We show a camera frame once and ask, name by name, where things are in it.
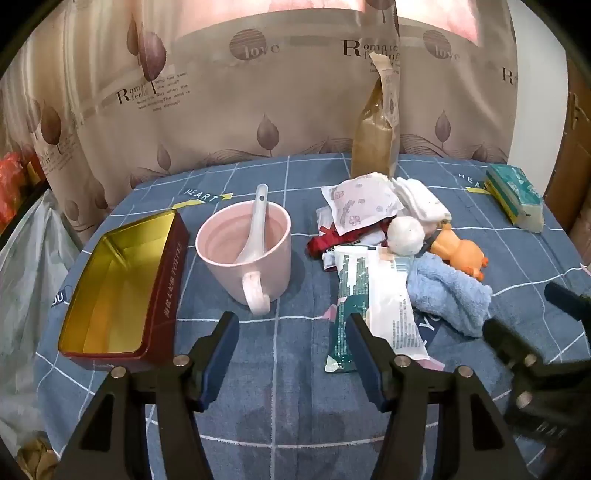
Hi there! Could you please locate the white and green packet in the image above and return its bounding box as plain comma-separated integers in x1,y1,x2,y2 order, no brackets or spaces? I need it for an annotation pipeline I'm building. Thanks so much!
324,244,430,374

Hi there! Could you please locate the pink mug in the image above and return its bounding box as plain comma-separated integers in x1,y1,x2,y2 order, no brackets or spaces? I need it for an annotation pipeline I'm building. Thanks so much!
195,203,293,317

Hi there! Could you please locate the beige printed curtain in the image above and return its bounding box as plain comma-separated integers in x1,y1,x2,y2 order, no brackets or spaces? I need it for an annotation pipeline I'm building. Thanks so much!
0,0,568,250

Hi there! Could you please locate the orange rubber duck toy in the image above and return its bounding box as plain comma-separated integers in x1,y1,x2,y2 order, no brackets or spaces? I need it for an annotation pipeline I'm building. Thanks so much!
429,224,490,281

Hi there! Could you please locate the red package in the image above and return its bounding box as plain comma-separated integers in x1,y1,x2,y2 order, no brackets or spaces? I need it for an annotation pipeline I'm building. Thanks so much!
0,150,47,227

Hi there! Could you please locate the red and white cloth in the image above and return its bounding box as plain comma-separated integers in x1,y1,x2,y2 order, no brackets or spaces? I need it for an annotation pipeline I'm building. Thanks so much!
307,208,393,273

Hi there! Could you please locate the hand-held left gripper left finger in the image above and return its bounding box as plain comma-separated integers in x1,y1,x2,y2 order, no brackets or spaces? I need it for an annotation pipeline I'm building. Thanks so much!
55,311,241,480

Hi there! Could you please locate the red tin box gold inside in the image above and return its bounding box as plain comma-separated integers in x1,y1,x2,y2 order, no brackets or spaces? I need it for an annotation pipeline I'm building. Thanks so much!
58,209,190,374

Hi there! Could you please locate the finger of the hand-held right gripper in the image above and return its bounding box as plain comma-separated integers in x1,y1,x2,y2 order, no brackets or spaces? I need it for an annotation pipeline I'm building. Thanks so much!
481,318,539,370
544,281,591,321

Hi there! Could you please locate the white soft ball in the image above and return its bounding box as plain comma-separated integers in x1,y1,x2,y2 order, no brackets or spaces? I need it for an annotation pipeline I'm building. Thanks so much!
387,216,426,256

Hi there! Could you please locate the white floral pad packet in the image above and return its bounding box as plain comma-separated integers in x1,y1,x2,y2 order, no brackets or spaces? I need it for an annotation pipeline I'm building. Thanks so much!
321,173,403,235

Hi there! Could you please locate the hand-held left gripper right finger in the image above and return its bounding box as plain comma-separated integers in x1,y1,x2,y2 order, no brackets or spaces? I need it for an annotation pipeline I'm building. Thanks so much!
345,313,536,480

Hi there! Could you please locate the brown paper bag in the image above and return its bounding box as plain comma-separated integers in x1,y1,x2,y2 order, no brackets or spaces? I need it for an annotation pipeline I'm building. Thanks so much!
351,52,402,180

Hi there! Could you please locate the blue checked tablecloth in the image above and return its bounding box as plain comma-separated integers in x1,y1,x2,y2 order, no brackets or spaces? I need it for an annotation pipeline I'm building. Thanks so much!
34,152,591,480

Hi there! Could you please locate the crumpled brown paper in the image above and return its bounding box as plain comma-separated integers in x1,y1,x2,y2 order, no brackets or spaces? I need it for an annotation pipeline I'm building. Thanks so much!
16,436,61,480

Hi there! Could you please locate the green tissue pack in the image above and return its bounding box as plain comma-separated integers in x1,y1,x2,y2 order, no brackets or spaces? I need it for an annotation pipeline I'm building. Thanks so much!
484,164,544,232

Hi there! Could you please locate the white ceramic spoon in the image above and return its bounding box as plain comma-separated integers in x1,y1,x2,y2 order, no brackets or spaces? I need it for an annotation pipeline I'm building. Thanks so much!
235,184,270,265

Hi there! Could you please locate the pale plastic bag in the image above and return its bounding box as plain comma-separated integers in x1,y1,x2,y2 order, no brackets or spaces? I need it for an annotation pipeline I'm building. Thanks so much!
0,191,88,462

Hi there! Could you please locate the light blue towel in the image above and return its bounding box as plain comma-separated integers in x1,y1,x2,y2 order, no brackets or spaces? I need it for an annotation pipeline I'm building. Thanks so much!
406,256,494,337

